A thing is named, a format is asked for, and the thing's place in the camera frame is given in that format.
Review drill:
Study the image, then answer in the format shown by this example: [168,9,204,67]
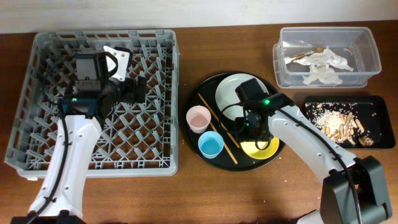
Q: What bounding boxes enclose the wooden chopstick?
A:
[210,122,238,164]
[197,93,240,148]

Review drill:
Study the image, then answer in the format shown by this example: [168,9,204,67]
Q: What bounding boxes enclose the yellow bowl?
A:
[240,138,280,160]

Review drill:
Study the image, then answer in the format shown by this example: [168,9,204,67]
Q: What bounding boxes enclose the grey round plate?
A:
[215,73,268,121]

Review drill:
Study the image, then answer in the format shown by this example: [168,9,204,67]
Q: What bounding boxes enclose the blue cup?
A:
[198,131,224,159]

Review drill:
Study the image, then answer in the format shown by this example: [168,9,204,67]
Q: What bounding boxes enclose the food scraps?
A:
[304,103,375,147]

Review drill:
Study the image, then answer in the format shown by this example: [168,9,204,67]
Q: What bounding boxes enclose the gold foil wrapper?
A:
[284,47,324,64]

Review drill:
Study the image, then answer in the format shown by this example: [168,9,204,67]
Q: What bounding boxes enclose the black rectangular tray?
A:
[303,95,396,149]

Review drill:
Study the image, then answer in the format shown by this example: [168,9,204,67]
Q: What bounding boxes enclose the upper wooden chopstick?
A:
[197,93,240,148]

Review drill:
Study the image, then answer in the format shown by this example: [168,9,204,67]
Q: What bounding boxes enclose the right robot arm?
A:
[235,78,392,223]

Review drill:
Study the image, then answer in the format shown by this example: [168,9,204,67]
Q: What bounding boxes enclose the round black tray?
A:
[180,72,285,172]

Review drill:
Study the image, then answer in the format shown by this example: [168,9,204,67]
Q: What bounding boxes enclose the pink cup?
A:
[186,105,211,134]

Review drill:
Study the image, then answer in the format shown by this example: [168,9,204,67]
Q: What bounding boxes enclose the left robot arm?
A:
[11,46,147,223]

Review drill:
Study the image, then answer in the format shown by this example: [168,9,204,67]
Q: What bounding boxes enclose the white napkin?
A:
[293,47,354,85]

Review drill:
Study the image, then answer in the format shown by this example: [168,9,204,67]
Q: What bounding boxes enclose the grey dishwasher rack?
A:
[4,29,179,180]

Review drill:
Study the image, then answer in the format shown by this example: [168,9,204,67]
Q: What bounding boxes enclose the lower wooden chopstick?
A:
[210,122,238,164]

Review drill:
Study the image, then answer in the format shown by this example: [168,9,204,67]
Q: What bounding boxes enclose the clear plastic bin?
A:
[273,27,382,88]

